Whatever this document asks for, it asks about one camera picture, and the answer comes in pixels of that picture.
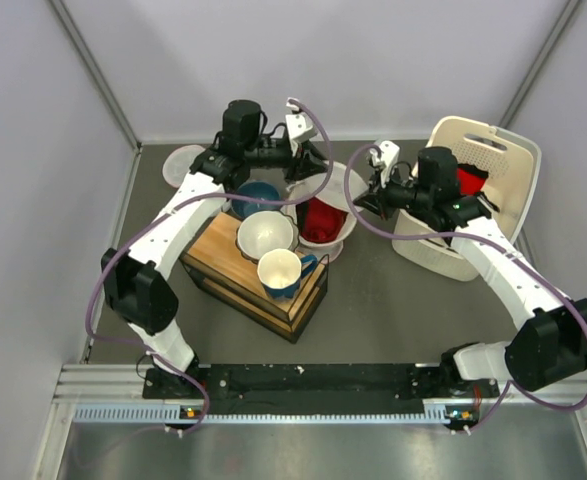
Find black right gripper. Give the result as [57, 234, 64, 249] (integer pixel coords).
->
[354, 162, 433, 221]

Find white mesh laundry bag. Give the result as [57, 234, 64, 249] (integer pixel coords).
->
[281, 162, 368, 262]

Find red bra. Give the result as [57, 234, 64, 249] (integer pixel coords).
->
[302, 198, 347, 244]

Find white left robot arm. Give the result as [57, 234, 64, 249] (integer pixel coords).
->
[96, 98, 334, 397]

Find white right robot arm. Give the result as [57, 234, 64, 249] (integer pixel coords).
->
[347, 140, 587, 396]

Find white plastic laundry basket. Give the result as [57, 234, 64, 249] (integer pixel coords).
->
[392, 116, 541, 282]

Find blue bowl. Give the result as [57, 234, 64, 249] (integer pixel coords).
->
[231, 181, 281, 219]

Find white scalloped bowl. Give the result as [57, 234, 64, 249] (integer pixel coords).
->
[236, 211, 299, 261]

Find red clothing in basket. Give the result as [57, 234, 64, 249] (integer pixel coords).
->
[457, 164, 489, 195]

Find blue and white cup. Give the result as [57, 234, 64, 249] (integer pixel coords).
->
[257, 249, 318, 300]

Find wooden tiered stand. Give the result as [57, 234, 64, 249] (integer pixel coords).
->
[181, 213, 329, 344]

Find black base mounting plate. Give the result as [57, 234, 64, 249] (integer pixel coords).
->
[141, 362, 479, 416]

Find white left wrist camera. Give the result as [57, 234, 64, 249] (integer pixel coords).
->
[285, 97, 317, 148]

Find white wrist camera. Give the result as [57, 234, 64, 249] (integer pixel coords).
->
[285, 97, 317, 148]
[369, 140, 401, 188]

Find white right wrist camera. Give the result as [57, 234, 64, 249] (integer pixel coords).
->
[369, 140, 401, 188]

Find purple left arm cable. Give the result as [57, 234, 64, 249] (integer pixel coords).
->
[85, 98, 333, 434]

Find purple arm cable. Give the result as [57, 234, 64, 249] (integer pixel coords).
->
[85, 98, 333, 434]
[343, 144, 587, 436]

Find grey slotted cable duct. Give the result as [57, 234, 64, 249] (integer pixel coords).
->
[73, 403, 476, 425]

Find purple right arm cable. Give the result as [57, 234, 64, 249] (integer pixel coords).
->
[343, 144, 587, 436]

